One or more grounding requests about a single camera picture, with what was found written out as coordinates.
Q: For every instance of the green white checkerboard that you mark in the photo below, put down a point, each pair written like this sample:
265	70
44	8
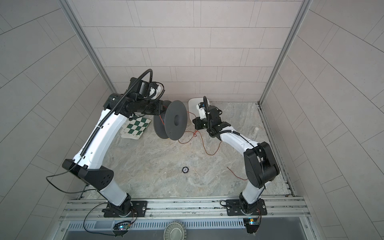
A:
133	129

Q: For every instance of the left circuit board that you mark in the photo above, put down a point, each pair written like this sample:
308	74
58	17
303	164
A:
122	226

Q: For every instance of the grey cable spool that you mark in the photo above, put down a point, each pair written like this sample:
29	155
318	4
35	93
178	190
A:
172	121

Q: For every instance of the right circuit board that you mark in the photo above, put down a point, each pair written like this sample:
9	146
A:
251	223

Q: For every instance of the circuit board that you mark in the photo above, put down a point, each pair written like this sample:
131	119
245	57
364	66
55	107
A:
251	223
122	226

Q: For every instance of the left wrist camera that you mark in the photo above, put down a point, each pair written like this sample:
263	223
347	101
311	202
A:
151	91

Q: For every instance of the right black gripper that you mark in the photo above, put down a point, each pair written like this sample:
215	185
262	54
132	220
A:
198	123

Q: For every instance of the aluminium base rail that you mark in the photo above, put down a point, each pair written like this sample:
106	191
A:
185	208

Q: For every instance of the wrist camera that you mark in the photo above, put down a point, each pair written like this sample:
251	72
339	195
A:
151	91
203	110

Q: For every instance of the centre poker chip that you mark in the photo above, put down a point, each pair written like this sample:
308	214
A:
185	170

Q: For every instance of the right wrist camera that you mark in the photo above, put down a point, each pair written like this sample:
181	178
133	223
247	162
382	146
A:
203	110

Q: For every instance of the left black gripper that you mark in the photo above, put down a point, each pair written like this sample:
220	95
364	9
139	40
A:
157	111

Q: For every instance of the round grey vent disc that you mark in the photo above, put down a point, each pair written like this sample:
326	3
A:
175	231

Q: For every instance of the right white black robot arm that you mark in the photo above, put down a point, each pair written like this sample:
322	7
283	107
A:
260	163

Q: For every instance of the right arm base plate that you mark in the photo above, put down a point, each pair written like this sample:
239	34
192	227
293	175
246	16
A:
238	207

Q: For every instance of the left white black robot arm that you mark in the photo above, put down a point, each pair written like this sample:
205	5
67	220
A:
140	99

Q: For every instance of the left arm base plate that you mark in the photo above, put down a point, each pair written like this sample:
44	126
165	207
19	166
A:
141	207

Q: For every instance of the white plastic tray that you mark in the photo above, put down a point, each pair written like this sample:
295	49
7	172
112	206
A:
192	105

